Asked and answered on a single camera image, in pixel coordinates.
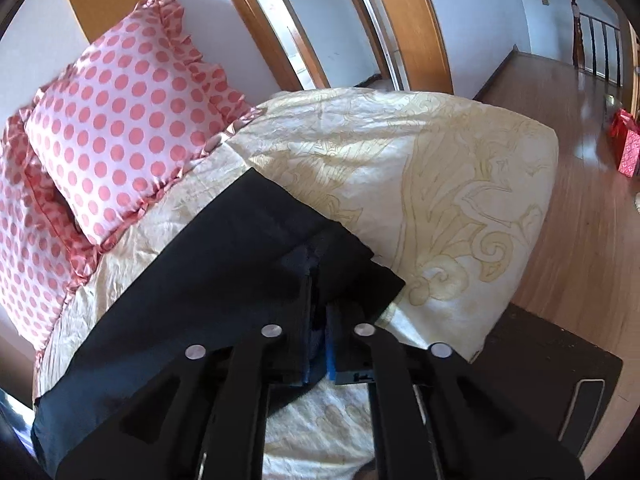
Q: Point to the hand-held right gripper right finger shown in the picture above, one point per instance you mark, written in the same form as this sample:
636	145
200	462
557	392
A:
331	360

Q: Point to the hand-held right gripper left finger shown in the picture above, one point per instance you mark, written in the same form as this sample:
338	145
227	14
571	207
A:
306	370

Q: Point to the black pants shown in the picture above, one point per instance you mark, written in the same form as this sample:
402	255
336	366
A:
165	320

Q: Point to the bed with cream floral sheet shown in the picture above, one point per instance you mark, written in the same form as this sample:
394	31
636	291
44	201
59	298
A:
400	185

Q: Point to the dark bedside stool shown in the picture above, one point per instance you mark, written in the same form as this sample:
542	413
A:
550	360

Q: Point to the pink polka dot pillow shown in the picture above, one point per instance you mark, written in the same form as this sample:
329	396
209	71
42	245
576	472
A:
120	125
30	250

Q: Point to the red gift bag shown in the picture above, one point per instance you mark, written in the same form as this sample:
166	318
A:
627	142

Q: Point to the dark stair railing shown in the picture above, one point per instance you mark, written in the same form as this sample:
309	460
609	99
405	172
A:
595	45

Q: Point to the wooden door frame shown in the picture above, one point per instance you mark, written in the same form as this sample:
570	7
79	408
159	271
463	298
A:
270	25
410	25

